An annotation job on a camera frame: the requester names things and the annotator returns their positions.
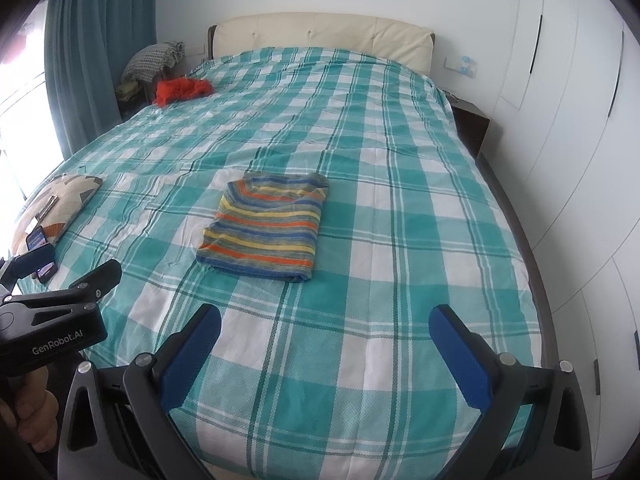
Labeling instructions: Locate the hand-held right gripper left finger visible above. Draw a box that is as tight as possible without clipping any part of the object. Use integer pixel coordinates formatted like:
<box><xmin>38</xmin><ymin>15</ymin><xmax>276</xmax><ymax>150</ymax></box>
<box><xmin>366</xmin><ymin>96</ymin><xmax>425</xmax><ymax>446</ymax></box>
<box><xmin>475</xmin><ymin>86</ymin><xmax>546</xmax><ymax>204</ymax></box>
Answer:
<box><xmin>57</xmin><ymin>305</ymin><xmax>223</xmax><ymax>480</ymax></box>

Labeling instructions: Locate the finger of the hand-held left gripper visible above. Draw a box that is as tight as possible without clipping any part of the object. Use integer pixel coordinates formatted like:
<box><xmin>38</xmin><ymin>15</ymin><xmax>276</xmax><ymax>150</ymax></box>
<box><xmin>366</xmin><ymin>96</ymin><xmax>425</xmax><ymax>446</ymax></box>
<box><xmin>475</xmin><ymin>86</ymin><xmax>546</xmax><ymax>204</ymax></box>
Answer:
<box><xmin>0</xmin><ymin>245</ymin><xmax>55</xmax><ymax>306</ymax></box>
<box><xmin>70</xmin><ymin>259</ymin><xmax>123</xmax><ymax>307</ymax></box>

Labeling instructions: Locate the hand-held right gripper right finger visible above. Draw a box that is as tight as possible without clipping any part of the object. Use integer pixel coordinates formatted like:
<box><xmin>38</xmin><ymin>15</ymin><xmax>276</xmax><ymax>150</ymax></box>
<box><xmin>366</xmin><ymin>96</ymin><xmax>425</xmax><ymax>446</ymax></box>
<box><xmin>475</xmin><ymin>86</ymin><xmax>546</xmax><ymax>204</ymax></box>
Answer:
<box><xmin>429</xmin><ymin>304</ymin><xmax>594</xmax><ymax>480</ymax></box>

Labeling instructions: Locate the striped knit sweater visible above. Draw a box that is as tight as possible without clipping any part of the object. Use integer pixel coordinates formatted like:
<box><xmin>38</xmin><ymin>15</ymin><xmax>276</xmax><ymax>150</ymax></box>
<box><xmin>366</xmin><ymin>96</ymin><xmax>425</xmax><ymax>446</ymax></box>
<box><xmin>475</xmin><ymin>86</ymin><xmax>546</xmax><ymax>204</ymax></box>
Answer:
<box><xmin>196</xmin><ymin>171</ymin><xmax>330</xmax><ymax>283</ymax></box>

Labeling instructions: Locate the person's left hand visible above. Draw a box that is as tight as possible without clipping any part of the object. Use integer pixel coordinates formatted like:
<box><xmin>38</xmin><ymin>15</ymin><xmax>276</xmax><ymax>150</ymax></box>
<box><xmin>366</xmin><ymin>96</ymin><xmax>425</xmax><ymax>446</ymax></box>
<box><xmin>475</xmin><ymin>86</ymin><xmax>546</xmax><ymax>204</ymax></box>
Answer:
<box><xmin>0</xmin><ymin>364</ymin><xmax>59</xmax><ymax>456</ymax></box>

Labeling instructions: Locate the silver flat object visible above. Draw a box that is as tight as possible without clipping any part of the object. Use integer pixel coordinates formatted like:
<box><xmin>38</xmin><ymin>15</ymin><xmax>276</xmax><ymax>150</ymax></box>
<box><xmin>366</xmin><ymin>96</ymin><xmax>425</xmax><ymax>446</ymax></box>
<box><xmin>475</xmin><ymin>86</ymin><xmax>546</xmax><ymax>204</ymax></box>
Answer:
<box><xmin>35</xmin><ymin>194</ymin><xmax>62</xmax><ymax>222</ymax></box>

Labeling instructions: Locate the patterned beige pillow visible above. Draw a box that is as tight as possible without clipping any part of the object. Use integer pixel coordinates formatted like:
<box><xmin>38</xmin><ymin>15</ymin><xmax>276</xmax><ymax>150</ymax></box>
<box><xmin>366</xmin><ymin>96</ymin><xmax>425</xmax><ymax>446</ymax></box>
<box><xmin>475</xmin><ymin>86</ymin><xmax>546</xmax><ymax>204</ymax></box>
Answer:
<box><xmin>10</xmin><ymin>174</ymin><xmax>104</xmax><ymax>256</ymax></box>

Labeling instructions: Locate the red cloth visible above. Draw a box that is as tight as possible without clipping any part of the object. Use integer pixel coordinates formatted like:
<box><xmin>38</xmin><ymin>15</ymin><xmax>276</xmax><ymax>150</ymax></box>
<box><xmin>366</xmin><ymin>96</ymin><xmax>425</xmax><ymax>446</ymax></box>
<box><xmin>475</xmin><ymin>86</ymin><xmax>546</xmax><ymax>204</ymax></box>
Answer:
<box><xmin>152</xmin><ymin>77</ymin><xmax>216</xmax><ymax>107</ymax></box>

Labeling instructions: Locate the teal curtain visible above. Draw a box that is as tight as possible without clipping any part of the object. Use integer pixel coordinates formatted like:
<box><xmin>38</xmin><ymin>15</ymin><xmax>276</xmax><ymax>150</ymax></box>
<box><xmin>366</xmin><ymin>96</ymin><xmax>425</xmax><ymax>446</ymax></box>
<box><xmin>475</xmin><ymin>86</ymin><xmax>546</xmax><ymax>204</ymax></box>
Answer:
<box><xmin>45</xmin><ymin>0</ymin><xmax>158</xmax><ymax>163</ymax></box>

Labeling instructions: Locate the grey patterned cushion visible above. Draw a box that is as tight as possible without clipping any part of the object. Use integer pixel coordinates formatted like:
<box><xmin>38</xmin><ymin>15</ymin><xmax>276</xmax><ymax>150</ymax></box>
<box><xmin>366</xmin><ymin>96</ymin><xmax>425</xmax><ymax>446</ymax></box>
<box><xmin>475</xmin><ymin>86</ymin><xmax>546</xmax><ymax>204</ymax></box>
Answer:
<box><xmin>121</xmin><ymin>41</ymin><xmax>186</xmax><ymax>83</ymax></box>

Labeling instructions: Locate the bed with teal plaid cover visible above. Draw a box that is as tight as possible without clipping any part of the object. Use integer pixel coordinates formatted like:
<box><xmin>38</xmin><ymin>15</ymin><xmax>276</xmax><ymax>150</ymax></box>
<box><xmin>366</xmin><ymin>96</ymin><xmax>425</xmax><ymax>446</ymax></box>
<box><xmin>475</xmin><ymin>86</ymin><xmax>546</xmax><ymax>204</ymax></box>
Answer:
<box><xmin>15</xmin><ymin>47</ymin><xmax>543</xmax><ymax>480</ymax></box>

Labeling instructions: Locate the dark wooden nightstand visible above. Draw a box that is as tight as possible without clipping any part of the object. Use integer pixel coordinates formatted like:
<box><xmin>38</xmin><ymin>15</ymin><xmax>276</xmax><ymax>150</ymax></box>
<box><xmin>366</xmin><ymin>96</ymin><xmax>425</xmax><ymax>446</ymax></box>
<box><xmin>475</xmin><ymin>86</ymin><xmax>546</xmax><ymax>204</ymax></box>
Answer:
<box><xmin>446</xmin><ymin>92</ymin><xmax>493</xmax><ymax>157</ymax></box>

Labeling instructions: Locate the white wardrobe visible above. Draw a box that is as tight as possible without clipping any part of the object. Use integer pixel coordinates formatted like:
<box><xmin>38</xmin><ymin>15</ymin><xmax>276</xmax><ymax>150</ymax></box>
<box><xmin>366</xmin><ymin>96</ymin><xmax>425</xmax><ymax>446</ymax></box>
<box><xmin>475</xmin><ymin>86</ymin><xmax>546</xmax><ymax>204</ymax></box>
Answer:
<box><xmin>492</xmin><ymin>0</ymin><xmax>640</xmax><ymax>461</ymax></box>

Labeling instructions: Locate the cream padded headboard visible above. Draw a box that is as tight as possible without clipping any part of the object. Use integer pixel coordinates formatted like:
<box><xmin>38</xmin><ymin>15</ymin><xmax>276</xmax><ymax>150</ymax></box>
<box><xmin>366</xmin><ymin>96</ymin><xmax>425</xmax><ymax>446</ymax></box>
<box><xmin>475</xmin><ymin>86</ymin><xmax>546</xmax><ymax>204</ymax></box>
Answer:
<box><xmin>206</xmin><ymin>12</ymin><xmax>436</xmax><ymax>76</ymax></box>

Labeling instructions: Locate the white wall switch panel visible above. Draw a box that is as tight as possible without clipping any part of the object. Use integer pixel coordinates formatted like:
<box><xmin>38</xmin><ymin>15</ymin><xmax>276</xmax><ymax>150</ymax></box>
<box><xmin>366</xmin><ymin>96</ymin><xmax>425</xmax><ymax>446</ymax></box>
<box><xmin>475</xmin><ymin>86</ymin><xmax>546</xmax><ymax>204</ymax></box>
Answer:
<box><xmin>445</xmin><ymin>55</ymin><xmax>477</xmax><ymax>75</ymax></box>

